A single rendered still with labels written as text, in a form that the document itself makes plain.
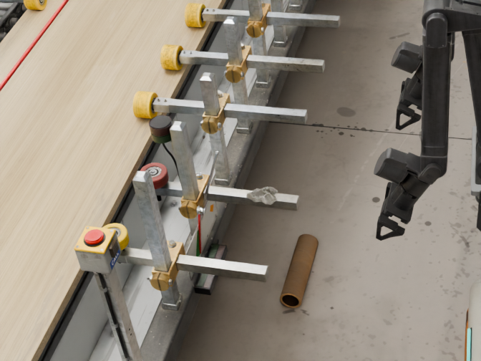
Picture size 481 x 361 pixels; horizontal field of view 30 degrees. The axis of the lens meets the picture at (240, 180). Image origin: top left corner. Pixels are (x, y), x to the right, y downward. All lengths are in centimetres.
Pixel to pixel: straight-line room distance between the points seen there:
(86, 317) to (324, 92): 214
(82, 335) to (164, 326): 22
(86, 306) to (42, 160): 49
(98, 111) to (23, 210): 45
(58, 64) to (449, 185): 166
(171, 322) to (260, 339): 86
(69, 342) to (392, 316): 133
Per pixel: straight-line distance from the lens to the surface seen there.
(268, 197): 245
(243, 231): 360
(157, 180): 251
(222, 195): 250
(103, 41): 314
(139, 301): 260
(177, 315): 243
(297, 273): 331
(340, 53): 450
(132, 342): 218
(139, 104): 270
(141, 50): 305
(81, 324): 243
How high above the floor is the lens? 255
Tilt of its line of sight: 42 degrees down
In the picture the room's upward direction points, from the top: 8 degrees counter-clockwise
